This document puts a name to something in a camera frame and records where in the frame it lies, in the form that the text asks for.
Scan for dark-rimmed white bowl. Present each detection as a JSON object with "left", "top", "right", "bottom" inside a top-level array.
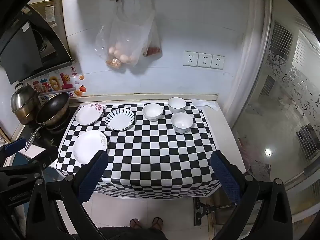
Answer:
[{"left": 167, "top": 97, "right": 187, "bottom": 114}]

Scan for dark wire rack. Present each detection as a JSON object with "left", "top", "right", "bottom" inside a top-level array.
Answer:
[{"left": 296, "top": 124, "right": 320, "bottom": 161}]

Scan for person's dark clothing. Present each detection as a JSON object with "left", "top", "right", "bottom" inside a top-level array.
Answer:
[{"left": 99, "top": 226, "right": 168, "bottom": 240}]

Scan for black striped white plate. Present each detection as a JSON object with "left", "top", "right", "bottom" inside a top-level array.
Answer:
[{"left": 104, "top": 108, "right": 136, "bottom": 132}]

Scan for grey floral white plate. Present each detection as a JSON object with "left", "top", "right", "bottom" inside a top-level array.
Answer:
[{"left": 73, "top": 130, "right": 108, "bottom": 165}]

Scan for plain white bowl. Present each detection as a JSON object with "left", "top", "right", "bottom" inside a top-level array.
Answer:
[{"left": 142, "top": 103, "right": 164, "bottom": 122}]

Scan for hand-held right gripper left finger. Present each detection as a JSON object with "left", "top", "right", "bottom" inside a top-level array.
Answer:
[{"left": 26, "top": 150, "right": 109, "bottom": 240}]

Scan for plastic bag with red contents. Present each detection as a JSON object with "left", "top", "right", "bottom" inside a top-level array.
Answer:
[{"left": 142, "top": 0, "right": 163, "bottom": 58}]

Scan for black range hood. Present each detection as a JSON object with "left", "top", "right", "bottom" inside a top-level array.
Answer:
[{"left": 0, "top": 0, "right": 76, "bottom": 85}]

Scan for clear plastic bag of eggs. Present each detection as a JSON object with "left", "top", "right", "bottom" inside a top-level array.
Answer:
[{"left": 95, "top": 0, "right": 155, "bottom": 70}]

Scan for black gas stove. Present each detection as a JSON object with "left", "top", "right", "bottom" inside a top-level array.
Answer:
[{"left": 20, "top": 105, "right": 83, "bottom": 157}]

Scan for dark wok with handle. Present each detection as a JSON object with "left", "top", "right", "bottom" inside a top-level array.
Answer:
[{"left": 25, "top": 92, "right": 71, "bottom": 152}]

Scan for black and white checkered mat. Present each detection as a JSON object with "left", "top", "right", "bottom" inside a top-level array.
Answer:
[{"left": 55, "top": 101, "right": 222, "bottom": 200}]

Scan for white wall outlet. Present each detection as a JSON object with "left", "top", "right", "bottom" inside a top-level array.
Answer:
[
  {"left": 211, "top": 54, "right": 225, "bottom": 70},
  {"left": 197, "top": 53, "right": 213, "bottom": 68},
  {"left": 183, "top": 51, "right": 200, "bottom": 67}
]

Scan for steel pot with lid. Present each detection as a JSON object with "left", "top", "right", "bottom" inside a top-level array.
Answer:
[{"left": 10, "top": 82, "right": 42, "bottom": 125}]

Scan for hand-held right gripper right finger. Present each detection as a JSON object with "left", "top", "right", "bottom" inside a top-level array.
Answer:
[{"left": 210, "top": 151, "right": 293, "bottom": 240}]

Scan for white cloth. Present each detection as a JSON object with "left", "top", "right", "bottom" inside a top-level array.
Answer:
[{"left": 191, "top": 99, "right": 219, "bottom": 112}]

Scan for blue patterned white bowl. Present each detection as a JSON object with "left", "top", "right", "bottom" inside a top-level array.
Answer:
[{"left": 171, "top": 112, "right": 194, "bottom": 134}]

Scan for pink floral white plate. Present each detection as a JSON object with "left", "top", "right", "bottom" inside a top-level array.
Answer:
[{"left": 75, "top": 103, "right": 104, "bottom": 126}]

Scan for patterned glass sliding door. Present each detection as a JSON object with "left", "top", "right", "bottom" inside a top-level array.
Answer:
[{"left": 230, "top": 0, "right": 320, "bottom": 222}]

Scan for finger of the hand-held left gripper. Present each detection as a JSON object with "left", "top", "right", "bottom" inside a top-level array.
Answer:
[
  {"left": 0, "top": 146, "right": 59, "bottom": 180},
  {"left": 0, "top": 138, "right": 27, "bottom": 167}
]

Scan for colourful wall stickers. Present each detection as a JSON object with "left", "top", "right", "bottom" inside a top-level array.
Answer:
[{"left": 26, "top": 66, "right": 87, "bottom": 98}]

